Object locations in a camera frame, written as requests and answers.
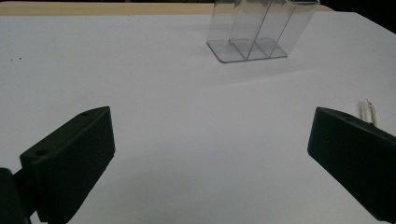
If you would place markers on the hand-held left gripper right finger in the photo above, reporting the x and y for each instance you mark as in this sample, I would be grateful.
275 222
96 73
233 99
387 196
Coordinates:
355 155

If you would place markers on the clear plastic compartment organizer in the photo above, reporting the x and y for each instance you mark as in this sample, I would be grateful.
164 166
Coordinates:
249 31

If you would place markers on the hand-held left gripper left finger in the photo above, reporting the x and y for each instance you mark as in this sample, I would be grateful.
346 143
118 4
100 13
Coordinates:
71 161

